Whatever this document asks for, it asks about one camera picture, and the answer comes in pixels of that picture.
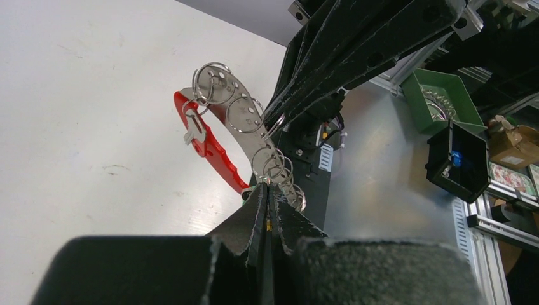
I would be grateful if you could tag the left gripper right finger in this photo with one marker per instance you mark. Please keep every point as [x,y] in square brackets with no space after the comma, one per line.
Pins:
[313,268]

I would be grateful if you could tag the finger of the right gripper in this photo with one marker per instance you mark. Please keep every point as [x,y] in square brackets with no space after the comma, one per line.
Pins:
[345,44]

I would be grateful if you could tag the black plastic bin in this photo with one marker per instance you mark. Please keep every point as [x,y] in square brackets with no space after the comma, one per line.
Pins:
[458,162]

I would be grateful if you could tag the key with green tag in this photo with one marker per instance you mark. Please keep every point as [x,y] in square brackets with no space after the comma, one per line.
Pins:
[246,194]

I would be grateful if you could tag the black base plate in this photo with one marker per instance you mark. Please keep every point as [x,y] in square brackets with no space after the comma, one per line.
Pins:
[298,163]

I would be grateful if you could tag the cardboard box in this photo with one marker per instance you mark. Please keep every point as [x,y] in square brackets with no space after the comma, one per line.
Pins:
[510,145]

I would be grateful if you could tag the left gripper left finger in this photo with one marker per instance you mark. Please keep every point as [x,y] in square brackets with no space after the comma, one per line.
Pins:
[219,268]

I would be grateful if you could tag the green plastic bin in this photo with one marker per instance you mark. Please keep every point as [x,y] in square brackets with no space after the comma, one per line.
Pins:
[436,98]

